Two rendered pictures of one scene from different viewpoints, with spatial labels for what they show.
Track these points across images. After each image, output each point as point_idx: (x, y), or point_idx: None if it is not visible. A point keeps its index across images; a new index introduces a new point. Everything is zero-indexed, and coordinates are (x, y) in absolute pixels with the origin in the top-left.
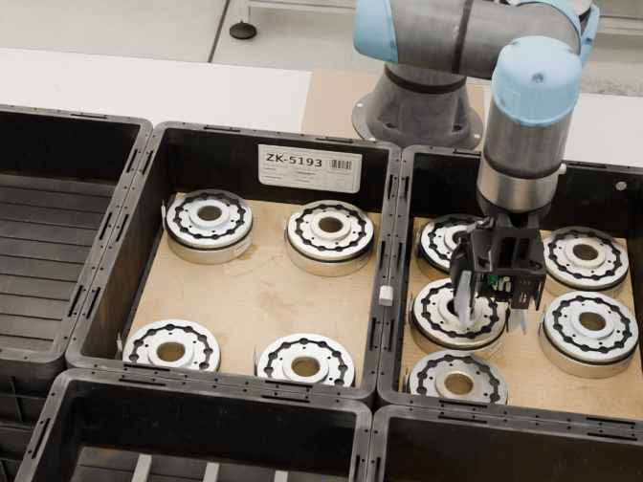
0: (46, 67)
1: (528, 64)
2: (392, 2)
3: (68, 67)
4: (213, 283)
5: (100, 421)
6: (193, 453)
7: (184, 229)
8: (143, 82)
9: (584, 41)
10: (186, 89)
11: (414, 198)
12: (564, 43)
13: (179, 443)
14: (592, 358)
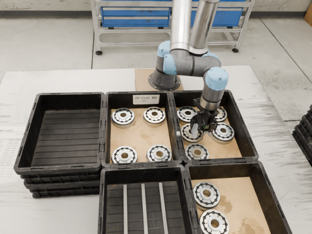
0: (61, 74)
1: (216, 75)
2: (174, 60)
3: (67, 74)
4: (127, 133)
5: (112, 178)
6: (136, 181)
7: (117, 120)
8: (88, 76)
9: None
10: (100, 76)
11: None
12: (222, 68)
13: (133, 180)
14: (225, 139)
